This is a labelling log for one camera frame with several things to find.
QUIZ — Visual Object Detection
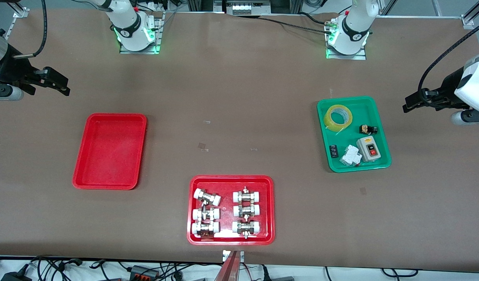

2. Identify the red tray holding fittings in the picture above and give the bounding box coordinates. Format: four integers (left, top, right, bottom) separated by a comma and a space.
187, 175, 276, 246

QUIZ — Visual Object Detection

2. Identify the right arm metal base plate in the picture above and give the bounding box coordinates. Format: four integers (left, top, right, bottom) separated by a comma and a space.
119, 12, 164, 54

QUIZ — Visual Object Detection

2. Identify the grey push-button switch box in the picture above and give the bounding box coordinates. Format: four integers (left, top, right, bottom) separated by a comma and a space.
356, 137, 381, 162

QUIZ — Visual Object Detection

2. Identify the empty red plastic tray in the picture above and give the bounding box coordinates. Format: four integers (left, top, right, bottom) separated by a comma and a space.
72, 113, 148, 190

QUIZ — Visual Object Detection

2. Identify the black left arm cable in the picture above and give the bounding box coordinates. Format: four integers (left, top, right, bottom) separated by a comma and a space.
418, 29, 479, 102

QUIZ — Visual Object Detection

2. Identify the black cable on table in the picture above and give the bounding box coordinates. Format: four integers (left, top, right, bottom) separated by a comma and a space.
259, 16, 332, 34

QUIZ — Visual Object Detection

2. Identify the red and silver aluminium profile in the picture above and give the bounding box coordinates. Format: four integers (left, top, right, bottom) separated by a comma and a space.
214, 250, 244, 281

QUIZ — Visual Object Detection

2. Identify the black connector box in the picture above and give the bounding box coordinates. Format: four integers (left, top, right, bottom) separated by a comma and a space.
129, 265, 158, 280

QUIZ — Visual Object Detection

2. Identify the white metal pipe fitting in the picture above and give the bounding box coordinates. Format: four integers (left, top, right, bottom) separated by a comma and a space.
191, 221, 220, 238
192, 207, 220, 221
231, 219, 261, 239
194, 188, 222, 206
233, 186, 261, 203
233, 203, 260, 218

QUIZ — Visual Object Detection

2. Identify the green plastic tray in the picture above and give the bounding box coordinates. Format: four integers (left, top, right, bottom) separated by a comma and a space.
317, 96, 392, 173

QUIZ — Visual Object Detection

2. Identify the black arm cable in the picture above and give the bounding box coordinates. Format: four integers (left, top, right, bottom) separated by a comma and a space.
12, 0, 48, 59
418, 29, 479, 102

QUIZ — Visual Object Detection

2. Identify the yellow packing tape roll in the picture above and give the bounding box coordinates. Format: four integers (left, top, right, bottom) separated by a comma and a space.
323, 104, 353, 135

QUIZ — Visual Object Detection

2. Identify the grey power strip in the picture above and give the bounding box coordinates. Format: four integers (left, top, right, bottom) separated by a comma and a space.
224, 0, 272, 15

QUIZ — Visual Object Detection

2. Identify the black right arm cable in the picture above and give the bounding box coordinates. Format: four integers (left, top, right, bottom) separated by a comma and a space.
12, 0, 48, 59

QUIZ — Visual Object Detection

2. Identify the white circuit breaker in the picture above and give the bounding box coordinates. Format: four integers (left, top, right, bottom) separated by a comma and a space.
339, 145, 362, 167

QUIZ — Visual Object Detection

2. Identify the black power adapter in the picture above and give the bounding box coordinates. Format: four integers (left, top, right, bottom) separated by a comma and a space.
1, 269, 31, 281

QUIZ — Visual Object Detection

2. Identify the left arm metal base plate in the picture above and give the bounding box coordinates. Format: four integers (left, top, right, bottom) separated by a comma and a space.
326, 18, 367, 60

